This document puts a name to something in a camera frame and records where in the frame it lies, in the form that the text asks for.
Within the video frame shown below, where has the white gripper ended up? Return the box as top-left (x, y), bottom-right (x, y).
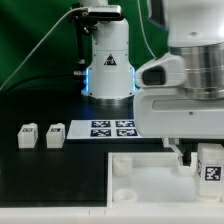
top-left (133, 88), bottom-right (224, 166)

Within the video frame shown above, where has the white square tabletop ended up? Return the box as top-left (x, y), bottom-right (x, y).
top-left (107, 152), bottom-right (224, 208)

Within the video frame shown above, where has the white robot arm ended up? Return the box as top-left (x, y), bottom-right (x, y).
top-left (81, 0), bottom-right (224, 156)

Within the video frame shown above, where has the marker sheet with tags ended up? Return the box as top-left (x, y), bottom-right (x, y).
top-left (67, 119), bottom-right (140, 140)

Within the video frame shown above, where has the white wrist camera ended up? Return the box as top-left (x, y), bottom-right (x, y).
top-left (135, 53), bottom-right (186, 88)

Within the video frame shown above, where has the white cable right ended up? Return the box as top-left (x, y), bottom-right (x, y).
top-left (136, 0), bottom-right (157, 59)

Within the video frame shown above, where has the black camera stand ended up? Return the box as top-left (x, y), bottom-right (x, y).
top-left (69, 3), bottom-right (93, 78)

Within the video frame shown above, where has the grey camera on stand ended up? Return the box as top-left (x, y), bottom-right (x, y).
top-left (88, 5), bottom-right (122, 17)

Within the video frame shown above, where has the grey camera cable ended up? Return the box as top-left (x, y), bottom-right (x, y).
top-left (0, 7), bottom-right (88, 93)

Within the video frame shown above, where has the white front rail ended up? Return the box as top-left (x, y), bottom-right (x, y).
top-left (0, 207), bottom-right (224, 224)

